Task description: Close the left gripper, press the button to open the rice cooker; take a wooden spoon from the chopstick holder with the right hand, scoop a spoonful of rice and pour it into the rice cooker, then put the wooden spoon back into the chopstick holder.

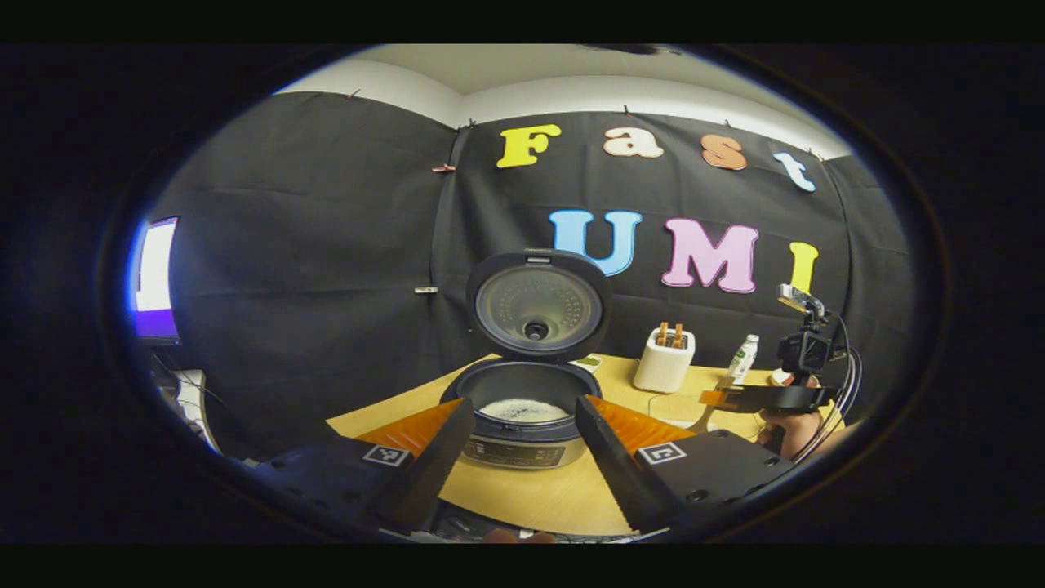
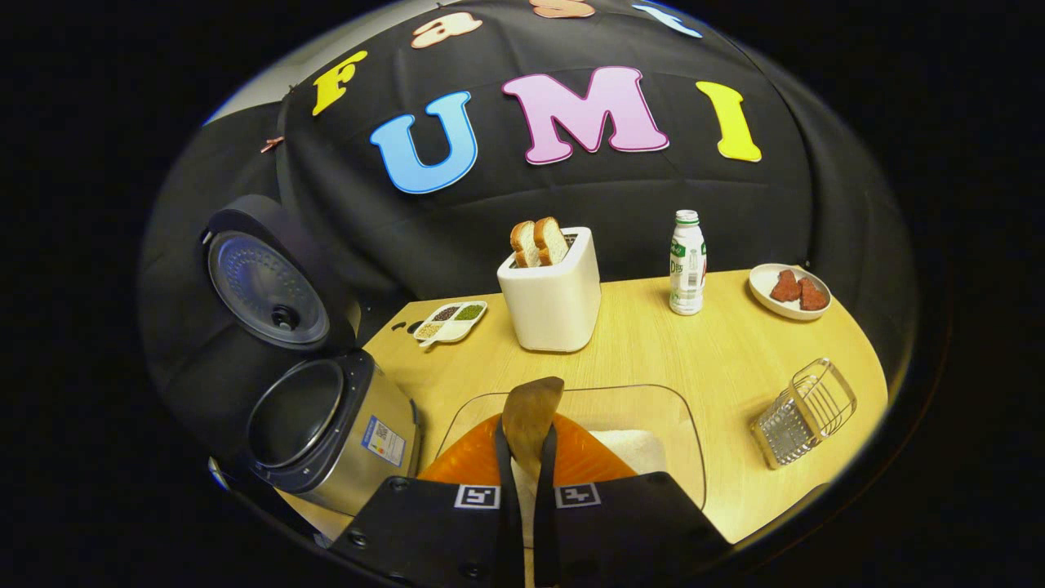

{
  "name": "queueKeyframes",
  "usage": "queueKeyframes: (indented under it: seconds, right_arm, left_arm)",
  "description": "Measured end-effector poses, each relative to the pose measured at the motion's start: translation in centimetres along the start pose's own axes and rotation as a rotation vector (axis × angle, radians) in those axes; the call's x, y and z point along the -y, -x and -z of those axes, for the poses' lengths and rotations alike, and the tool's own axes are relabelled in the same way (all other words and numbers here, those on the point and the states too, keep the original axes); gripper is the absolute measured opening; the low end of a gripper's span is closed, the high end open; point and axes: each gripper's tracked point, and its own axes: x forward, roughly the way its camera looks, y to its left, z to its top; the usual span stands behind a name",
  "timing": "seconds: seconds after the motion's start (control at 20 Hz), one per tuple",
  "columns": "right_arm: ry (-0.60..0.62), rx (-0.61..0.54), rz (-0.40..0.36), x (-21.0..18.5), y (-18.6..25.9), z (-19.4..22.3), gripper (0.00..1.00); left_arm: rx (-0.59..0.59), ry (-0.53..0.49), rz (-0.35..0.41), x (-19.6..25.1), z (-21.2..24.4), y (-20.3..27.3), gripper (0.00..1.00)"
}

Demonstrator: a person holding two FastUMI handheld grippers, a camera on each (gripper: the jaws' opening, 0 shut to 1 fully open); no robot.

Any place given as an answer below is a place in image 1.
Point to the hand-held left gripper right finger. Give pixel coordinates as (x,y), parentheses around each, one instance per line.
(616,465)

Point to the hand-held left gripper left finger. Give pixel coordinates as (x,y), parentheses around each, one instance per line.
(437,465)

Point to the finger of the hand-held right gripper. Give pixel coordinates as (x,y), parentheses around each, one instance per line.
(775,398)

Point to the clear container of rice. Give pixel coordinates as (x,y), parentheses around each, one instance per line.
(669,407)

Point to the dark grey rice cooker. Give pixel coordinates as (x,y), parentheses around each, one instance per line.
(535,376)

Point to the white bottle green label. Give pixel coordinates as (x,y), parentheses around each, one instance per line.
(741,359)

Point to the white toaster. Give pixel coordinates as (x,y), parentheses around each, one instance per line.
(663,371)

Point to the white divided condiment dish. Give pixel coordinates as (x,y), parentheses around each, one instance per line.
(588,361)

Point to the black backdrop cloth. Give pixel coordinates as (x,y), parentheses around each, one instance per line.
(310,269)

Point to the computer monitor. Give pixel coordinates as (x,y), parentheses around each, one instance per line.
(157,278)

